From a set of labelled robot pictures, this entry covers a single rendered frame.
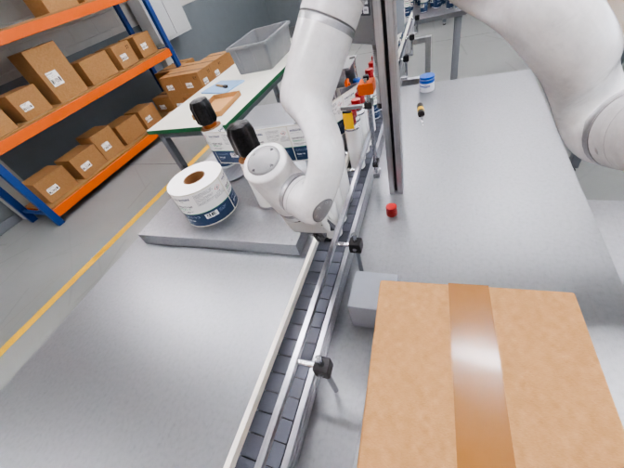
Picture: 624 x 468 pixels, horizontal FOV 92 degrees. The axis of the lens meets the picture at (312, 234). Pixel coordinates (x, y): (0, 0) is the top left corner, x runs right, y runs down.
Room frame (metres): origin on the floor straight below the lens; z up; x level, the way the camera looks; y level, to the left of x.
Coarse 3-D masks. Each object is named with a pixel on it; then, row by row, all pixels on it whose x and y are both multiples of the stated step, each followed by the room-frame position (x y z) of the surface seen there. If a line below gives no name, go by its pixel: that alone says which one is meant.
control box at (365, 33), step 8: (400, 0) 0.81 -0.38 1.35; (400, 8) 0.81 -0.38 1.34; (360, 16) 0.82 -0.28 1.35; (368, 16) 0.80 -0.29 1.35; (400, 16) 0.81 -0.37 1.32; (360, 24) 0.82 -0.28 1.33; (368, 24) 0.80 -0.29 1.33; (400, 24) 0.81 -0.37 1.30; (360, 32) 0.83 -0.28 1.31; (368, 32) 0.80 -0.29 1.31; (400, 32) 0.82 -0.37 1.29; (360, 40) 0.83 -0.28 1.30; (368, 40) 0.81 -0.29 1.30
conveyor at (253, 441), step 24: (360, 192) 0.78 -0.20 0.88; (312, 264) 0.56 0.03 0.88; (336, 264) 0.53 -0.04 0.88; (312, 288) 0.48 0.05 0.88; (288, 336) 0.37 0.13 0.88; (312, 336) 0.35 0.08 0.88; (288, 360) 0.32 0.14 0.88; (264, 408) 0.24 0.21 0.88; (288, 408) 0.22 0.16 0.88; (264, 432) 0.20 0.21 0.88; (288, 432) 0.18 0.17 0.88; (240, 456) 0.17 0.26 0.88
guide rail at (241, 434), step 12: (348, 156) 0.96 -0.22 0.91; (312, 252) 0.57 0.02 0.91; (300, 276) 0.50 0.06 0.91; (300, 288) 0.47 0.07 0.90; (288, 312) 0.41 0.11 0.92; (288, 324) 0.39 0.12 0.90; (276, 336) 0.36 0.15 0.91; (276, 348) 0.34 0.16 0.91; (264, 372) 0.29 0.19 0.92; (264, 384) 0.27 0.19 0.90; (252, 396) 0.25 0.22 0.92; (252, 408) 0.23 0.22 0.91; (252, 420) 0.22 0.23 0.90; (240, 432) 0.20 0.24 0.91; (240, 444) 0.18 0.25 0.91; (228, 456) 0.17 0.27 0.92
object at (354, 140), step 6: (354, 114) 0.91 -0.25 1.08; (354, 120) 0.91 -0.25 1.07; (348, 132) 0.91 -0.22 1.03; (354, 132) 0.90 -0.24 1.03; (348, 138) 0.91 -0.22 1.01; (354, 138) 0.90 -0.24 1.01; (360, 138) 0.91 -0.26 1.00; (348, 144) 0.91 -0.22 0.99; (354, 144) 0.90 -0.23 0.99; (360, 144) 0.90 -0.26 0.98; (348, 150) 0.92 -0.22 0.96; (354, 150) 0.90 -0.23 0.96; (360, 150) 0.90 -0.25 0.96; (354, 156) 0.90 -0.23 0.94; (354, 162) 0.91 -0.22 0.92
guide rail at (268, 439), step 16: (368, 144) 0.92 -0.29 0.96; (352, 192) 0.70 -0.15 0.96; (336, 240) 0.53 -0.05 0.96; (320, 272) 0.45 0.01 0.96; (320, 288) 0.41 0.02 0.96; (304, 336) 0.31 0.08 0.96; (288, 368) 0.26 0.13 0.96; (288, 384) 0.23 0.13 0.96; (272, 416) 0.19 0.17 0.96; (272, 432) 0.17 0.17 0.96; (256, 464) 0.13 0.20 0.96
